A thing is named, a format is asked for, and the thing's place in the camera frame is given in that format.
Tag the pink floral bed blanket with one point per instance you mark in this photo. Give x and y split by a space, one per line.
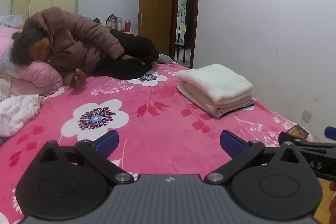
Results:
160 130

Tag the white crumpled garment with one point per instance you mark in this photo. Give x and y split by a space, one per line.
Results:
18 111

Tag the yellow chair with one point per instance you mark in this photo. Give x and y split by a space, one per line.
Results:
179 44

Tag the person in brown jacket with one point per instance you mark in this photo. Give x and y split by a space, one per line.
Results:
77 47

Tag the folded beige clothes stack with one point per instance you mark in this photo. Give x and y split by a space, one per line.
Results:
205 102

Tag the white knit sweater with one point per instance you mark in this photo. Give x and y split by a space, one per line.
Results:
217 82

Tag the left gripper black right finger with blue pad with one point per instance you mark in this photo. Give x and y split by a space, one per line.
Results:
267 182

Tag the pink quilt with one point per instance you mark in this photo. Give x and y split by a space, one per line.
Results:
36 78

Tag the red bottle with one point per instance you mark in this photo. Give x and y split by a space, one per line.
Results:
127 26

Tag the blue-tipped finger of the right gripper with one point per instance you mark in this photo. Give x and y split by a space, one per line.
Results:
330 132

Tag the dark smartphone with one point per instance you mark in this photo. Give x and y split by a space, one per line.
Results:
298 132

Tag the brown wooden door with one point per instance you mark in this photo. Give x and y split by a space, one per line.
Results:
154 22

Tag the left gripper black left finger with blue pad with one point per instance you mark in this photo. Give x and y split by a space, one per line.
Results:
67 182

